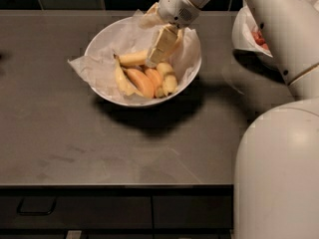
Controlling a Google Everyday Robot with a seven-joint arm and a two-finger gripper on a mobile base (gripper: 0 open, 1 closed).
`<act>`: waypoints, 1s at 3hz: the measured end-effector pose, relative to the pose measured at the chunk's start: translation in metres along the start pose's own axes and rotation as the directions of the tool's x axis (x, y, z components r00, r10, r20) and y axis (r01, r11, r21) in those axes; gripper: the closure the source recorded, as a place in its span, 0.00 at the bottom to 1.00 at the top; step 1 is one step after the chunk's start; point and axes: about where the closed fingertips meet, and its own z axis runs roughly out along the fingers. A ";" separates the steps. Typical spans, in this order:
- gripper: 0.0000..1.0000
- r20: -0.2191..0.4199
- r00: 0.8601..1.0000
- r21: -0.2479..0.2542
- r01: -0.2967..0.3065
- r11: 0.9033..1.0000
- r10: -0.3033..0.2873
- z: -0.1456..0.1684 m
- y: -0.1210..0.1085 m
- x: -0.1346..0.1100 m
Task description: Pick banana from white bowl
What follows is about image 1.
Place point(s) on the white paper in strawberry bowl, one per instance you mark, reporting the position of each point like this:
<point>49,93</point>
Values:
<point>247,27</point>

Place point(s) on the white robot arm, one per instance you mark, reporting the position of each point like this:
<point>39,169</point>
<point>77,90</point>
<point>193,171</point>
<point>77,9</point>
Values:
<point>276,173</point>

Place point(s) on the white paper bowl liner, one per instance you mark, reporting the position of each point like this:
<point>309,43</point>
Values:
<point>96,67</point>

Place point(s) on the white bowl with strawberries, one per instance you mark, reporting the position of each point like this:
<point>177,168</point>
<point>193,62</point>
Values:
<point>241,34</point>

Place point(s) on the orange fruit wedge left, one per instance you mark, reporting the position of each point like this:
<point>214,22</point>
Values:
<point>141,82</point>

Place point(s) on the white bowl with fruit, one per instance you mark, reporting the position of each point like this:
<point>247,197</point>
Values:
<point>99,40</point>

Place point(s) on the left black drawer handle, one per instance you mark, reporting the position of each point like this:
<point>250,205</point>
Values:
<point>36,206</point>

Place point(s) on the red strawberries pile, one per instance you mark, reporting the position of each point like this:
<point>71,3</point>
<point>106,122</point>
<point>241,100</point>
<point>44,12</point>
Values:
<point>259,40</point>

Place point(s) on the short yellow banana right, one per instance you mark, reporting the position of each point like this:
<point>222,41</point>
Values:
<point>169,80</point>

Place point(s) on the left dark drawer front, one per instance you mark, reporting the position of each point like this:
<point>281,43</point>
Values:
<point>83,212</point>

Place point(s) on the long yellow banana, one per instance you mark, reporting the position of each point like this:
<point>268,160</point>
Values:
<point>139,58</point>

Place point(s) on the small yellow banana left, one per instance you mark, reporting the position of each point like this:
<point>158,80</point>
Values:
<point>122,81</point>

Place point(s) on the right dark drawer front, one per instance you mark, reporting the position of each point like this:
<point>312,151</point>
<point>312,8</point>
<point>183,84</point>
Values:
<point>192,212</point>

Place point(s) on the dark drawer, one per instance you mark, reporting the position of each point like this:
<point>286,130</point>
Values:
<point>192,212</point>
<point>83,212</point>

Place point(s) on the orange fruit wedge right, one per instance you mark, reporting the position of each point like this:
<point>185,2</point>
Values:
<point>156,80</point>

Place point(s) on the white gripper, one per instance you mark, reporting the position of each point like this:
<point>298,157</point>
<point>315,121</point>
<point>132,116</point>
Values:
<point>174,5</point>

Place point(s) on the orange fruit wedge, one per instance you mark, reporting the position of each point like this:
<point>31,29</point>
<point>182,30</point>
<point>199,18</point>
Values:
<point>156,80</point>
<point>141,82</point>

